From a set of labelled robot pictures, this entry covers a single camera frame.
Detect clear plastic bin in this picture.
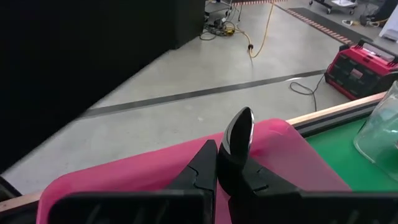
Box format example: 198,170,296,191
353,80,398,183

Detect tangled cables with power strip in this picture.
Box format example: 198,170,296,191
198,15,239,42

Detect pink plastic bin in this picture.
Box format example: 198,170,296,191
35,117,353,224

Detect black floor cable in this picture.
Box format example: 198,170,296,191
289,73,327,112

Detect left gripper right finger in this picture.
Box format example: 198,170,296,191
228,155,398,224

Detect black-handled metal spoon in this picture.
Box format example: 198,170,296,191
216,106,256,197

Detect black partition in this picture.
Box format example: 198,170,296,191
0,0,206,174

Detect green table mat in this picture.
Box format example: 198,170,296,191
305,116,398,192

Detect white wheeled cart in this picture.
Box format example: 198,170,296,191
307,0,359,16

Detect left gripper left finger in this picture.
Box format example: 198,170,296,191
49,139,218,224

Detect red tool box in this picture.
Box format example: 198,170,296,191
323,39,398,101

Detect yellow extension cable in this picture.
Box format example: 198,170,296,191
228,0,276,60

